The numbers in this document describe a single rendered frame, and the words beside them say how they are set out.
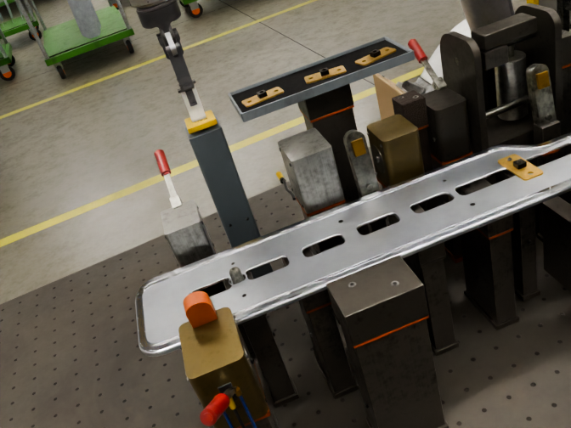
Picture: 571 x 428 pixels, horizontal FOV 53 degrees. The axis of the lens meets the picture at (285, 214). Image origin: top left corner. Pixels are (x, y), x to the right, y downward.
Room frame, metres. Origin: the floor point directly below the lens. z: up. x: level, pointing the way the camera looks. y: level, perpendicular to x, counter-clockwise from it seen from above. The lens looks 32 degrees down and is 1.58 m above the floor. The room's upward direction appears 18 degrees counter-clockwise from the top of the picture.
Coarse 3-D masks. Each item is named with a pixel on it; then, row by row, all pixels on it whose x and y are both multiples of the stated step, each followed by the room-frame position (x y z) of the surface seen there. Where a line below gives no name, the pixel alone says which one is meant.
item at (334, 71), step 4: (324, 68) 1.14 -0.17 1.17; (332, 68) 1.15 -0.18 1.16; (336, 68) 1.14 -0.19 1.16; (340, 68) 1.13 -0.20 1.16; (344, 68) 1.13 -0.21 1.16; (320, 72) 1.12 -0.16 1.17; (324, 72) 1.12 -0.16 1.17; (328, 72) 1.12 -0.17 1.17; (332, 72) 1.12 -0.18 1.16; (336, 72) 1.12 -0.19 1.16; (340, 72) 1.11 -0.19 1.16; (344, 72) 1.11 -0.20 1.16; (308, 76) 1.14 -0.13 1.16; (312, 76) 1.14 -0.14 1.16; (316, 76) 1.13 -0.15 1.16; (320, 76) 1.12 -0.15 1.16; (324, 76) 1.12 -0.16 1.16; (328, 76) 1.11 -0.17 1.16; (308, 80) 1.12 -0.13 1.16; (312, 80) 1.12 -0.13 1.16; (316, 80) 1.11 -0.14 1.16
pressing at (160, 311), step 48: (384, 192) 0.89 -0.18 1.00; (432, 192) 0.84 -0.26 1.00; (480, 192) 0.80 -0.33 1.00; (528, 192) 0.76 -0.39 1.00; (288, 240) 0.84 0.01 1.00; (384, 240) 0.75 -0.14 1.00; (432, 240) 0.72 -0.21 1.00; (144, 288) 0.83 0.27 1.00; (192, 288) 0.79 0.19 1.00; (240, 288) 0.75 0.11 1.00; (288, 288) 0.71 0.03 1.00; (144, 336) 0.71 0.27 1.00
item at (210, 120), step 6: (210, 114) 1.12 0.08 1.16; (186, 120) 1.13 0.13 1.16; (204, 120) 1.10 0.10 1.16; (210, 120) 1.09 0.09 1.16; (216, 120) 1.09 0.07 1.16; (186, 126) 1.10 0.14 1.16; (192, 126) 1.09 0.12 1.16; (198, 126) 1.08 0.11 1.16; (204, 126) 1.08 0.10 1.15; (210, 126) 1.08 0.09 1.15; (192, 132) 1.08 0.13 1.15
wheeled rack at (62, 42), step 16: (16, 0) 6.52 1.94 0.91; (32, 0) 8.32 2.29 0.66; (112, 16) 7.68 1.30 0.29; (32, 32) 6.52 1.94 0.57; (48, 32) 7.97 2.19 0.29; (64, 32) 7.64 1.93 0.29; (80, 32) 7.32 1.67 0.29; (112, 32) 6.74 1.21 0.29; (128, 32) 6.69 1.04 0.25; (48, 48) 6.97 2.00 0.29; (64, 48) 6.70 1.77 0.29; (80, 48) 6.57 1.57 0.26; (128, 48) 6.71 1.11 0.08; (48, 64) 6.50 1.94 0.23
